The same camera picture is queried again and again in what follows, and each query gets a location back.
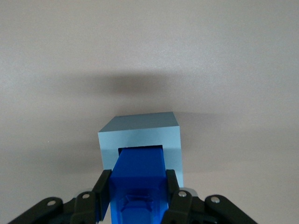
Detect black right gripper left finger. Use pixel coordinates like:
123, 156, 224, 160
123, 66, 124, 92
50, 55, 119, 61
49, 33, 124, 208
8, 169, 112, 224

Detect gray square base block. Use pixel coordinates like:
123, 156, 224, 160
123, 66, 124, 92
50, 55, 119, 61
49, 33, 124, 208
97, 112, 184, 189

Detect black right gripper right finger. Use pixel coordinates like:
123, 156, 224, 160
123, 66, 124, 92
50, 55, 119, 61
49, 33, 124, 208
161, 169, 257, 224

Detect blue plastic part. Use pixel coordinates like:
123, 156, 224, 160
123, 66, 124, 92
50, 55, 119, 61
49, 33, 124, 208
108, 146, 170, 224

